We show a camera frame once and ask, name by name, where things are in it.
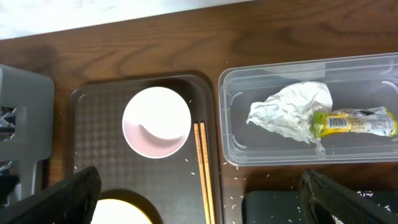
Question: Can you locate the white paper napkin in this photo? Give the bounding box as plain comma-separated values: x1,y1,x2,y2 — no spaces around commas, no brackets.
246,82,333,156

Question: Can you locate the wooden chopstick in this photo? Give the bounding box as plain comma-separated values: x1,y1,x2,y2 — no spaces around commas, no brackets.
193,123,211,224
200,123,216,224

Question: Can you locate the grey plastic dish rack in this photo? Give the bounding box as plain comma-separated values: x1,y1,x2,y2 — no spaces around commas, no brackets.
1,65,55,205

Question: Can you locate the clear plastic waste bin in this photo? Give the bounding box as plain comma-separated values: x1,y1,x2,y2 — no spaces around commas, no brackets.
219,53,397,167

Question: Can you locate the dark brown serving tray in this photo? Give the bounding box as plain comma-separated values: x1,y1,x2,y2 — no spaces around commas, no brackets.
65,72,223,223

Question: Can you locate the green yellow snack wrapper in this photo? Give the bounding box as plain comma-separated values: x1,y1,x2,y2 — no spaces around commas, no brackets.
311,106,397,138

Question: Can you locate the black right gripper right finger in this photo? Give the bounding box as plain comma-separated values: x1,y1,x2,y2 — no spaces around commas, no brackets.
298,169,397,224

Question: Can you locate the pile of white rice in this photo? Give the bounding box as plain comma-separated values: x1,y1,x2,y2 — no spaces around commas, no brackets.
325,191,397,224

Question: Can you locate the black food waste tray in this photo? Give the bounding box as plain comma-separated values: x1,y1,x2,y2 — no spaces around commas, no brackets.
242,190,397,224

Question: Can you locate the yellow plastic plate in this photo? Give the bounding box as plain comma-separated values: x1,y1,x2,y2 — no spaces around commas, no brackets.
91,198,152,224

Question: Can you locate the pink plastic bowl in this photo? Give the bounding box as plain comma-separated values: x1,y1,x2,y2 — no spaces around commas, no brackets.
122,86,192,159

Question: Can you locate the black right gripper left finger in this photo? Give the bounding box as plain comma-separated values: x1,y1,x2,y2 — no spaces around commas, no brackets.
1,166,101,223

